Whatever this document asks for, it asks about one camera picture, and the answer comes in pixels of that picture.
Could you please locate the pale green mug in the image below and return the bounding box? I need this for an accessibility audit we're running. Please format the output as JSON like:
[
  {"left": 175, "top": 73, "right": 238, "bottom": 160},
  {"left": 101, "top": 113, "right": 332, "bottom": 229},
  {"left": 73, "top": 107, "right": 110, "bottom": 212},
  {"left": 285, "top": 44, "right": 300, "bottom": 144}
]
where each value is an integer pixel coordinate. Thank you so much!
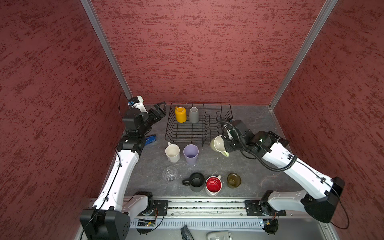
[{"left": 210, "top": 136, "right": 229, "bottom": 158}]

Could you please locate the yellow mug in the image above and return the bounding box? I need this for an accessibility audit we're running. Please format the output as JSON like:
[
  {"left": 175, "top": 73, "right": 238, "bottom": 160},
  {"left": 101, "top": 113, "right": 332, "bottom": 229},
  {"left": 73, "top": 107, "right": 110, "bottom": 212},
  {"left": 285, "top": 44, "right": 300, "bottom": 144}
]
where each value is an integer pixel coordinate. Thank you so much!
[{"left": 175, "top": 107, "right": 187, "bottom": 123}]

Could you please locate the grey white mug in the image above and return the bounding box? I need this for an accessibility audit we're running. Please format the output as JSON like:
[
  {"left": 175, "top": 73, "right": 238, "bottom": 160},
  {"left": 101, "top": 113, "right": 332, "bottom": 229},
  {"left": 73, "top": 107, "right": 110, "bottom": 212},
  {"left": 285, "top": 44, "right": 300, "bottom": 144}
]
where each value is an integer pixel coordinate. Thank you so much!
[{"left": 189, "top": 107, "right": 200, "bottom": 123}]

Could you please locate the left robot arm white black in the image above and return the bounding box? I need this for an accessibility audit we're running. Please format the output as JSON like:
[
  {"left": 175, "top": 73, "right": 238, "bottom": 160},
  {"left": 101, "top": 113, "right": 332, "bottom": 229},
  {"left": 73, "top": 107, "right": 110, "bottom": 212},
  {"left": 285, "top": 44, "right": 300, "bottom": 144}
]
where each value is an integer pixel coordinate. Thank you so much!
[{"left": 80, "top": 98, "right": 167, "bottom": 240}]

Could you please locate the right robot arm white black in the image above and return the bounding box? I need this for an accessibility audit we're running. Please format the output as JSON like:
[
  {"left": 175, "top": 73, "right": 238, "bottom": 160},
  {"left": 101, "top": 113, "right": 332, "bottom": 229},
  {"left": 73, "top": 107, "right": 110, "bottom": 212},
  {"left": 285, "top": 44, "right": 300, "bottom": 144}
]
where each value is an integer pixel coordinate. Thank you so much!
[{"left": 218, "top": 120, "right": 345, "bottom": 223}]

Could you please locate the blue black tool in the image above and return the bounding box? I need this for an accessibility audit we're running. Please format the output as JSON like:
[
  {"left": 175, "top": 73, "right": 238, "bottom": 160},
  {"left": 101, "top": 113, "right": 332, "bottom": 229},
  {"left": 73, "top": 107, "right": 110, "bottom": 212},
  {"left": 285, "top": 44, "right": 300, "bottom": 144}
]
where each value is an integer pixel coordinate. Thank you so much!
[{"left": 145, "top": 135, "right": 157, "bottom": 146}]

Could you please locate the olive green glass cup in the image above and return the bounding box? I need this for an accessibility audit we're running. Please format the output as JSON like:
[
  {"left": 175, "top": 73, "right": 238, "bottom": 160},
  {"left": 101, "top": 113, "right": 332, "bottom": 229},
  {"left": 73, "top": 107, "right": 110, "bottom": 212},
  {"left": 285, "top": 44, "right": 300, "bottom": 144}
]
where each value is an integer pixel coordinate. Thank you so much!
[{"left": 227, "top": 173, "right": 242, "bottom": 189}]

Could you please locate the cream white mug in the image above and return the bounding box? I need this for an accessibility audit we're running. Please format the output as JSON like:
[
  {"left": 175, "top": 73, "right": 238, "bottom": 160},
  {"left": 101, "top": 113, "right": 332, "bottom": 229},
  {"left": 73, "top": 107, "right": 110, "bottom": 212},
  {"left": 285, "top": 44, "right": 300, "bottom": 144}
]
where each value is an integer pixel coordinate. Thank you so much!
[{"left": 165, "top": 142, "right": 180, "bottom": 163}]

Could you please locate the black calculator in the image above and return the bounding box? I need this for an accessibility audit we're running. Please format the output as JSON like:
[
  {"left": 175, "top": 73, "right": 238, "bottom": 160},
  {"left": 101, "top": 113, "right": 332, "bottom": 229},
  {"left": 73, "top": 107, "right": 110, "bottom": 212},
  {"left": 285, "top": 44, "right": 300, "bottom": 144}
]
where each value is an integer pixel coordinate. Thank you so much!
[{"left": 268, "top": 131, "right": 289, "bottom": 147}]

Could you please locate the lilac plastic cup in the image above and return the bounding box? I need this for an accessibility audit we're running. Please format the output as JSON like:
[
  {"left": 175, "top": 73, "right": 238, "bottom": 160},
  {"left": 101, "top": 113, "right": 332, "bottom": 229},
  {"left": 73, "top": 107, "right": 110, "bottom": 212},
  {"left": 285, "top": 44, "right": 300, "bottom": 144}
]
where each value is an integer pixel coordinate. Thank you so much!
[{"left": 183, "top": 144, "right": 199, "bottom": 166}]

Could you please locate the red inside white mug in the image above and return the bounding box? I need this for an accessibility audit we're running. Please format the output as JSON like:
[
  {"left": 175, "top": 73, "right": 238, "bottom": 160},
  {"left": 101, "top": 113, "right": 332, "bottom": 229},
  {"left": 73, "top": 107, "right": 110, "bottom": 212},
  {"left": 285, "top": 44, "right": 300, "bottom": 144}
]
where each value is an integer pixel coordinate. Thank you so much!
[{"left": 205, "top": 175, "right": 223, "bottom": 197}]

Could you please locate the black mug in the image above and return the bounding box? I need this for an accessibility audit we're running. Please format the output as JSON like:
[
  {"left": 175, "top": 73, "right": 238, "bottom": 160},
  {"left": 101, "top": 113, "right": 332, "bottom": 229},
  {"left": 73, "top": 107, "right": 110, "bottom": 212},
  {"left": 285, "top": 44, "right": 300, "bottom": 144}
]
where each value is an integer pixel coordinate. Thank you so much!
[{"left": 182, "top": 173, "right": 205, "bottom": 193}]

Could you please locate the clear glass cup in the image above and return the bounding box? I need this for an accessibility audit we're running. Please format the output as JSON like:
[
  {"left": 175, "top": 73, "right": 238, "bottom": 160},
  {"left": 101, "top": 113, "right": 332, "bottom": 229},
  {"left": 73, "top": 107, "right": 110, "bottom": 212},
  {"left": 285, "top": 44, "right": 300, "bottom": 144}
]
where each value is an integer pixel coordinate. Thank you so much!
[{"left": 163, "top": 167, "right": 179, "bottom": 183}]

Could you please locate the grey device at bottom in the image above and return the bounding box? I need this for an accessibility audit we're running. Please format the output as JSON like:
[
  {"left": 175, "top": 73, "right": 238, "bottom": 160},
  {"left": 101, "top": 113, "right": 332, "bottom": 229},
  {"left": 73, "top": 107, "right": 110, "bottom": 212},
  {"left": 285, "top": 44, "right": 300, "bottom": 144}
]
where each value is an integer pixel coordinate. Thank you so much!
[{"left": 206, "top": 231, "right": 233, "bottom": 240}]

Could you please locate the black object at bottom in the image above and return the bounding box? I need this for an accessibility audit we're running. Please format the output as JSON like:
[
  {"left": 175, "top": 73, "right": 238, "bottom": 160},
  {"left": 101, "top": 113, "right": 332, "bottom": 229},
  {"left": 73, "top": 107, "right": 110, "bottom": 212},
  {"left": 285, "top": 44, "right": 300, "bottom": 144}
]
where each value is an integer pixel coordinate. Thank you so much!
[{"left": 181, "top": 225, "right": 194, "bottom": 240}]

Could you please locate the black wire dish rack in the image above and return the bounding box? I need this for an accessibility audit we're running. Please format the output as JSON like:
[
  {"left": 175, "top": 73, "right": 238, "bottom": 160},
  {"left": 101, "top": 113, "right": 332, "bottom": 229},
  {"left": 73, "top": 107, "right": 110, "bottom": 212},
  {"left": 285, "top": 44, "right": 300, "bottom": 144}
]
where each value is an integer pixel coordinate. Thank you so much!
[{"left": 165, "top": 103, "right": 233, "bottom": 146}]

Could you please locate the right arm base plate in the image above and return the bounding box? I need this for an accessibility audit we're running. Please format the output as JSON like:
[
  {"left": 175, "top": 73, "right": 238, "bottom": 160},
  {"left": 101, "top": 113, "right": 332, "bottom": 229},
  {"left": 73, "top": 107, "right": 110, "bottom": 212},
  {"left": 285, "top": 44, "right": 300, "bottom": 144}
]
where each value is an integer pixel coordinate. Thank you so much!
[{"left": 245, "top": 200, "right": 287, "bottom": 217}]

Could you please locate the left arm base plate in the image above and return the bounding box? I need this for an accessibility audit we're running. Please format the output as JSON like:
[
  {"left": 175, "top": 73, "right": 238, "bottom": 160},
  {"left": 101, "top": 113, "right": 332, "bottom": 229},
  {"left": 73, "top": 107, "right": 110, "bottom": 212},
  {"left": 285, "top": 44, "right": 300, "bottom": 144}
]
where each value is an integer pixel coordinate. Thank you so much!
[{"left": 137, "top": 200, "right": 169, "bottom": 217}]

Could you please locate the aluminium rail frame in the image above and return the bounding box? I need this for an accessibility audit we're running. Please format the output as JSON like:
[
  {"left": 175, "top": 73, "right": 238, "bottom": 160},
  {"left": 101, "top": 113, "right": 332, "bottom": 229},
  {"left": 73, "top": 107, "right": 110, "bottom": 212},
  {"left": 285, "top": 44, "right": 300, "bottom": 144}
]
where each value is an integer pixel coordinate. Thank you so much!
[{"left": 125, "top": 197, "right": 340, "bottom": 240}]

